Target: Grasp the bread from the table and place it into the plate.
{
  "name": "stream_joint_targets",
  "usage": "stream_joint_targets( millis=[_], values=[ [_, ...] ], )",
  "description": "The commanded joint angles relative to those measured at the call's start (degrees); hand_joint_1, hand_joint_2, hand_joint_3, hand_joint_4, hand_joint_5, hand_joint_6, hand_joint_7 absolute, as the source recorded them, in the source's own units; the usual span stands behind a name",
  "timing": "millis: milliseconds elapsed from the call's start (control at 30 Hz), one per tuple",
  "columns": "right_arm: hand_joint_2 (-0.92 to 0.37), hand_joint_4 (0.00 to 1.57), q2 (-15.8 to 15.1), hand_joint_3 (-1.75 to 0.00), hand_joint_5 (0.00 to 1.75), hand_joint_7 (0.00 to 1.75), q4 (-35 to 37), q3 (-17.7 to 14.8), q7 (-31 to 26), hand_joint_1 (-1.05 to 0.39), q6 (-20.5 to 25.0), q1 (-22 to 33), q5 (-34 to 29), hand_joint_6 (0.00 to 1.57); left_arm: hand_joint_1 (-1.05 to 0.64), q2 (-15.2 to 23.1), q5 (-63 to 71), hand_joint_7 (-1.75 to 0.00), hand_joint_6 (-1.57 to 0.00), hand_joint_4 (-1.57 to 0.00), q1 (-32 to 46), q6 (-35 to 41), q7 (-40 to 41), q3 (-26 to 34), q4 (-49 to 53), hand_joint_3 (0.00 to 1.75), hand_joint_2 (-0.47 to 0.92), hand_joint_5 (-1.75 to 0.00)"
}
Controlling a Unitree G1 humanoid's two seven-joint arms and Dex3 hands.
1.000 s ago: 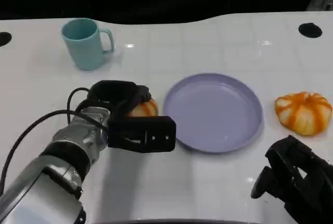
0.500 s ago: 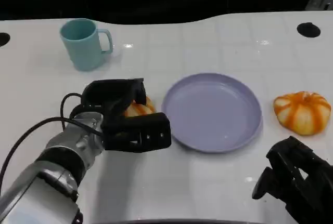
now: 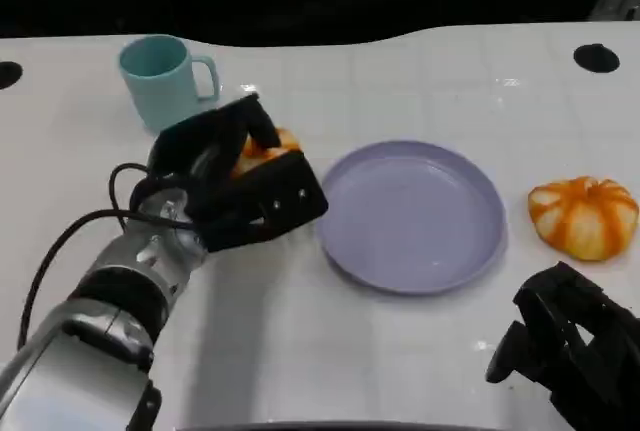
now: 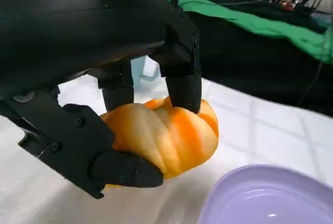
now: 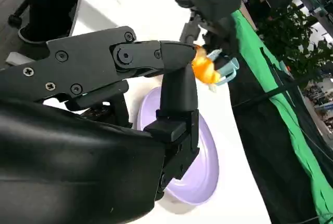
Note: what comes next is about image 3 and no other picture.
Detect black round table grommet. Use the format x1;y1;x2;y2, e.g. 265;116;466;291
0;60;24;90
573;43;621;72

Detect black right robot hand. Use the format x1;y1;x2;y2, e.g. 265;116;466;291
485;260;640;431

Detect orange and white bread roll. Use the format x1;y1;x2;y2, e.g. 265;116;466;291
233;126;304;178
528;176;640;262

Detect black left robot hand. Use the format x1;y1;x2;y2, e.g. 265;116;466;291
148;93;330;254

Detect lilac plate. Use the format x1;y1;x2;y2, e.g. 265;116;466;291
315;139;509;297

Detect pale green mug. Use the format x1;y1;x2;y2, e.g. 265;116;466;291
118;34;221;135

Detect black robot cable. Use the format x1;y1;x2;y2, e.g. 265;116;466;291
17;208;201;352
108;162;161;225

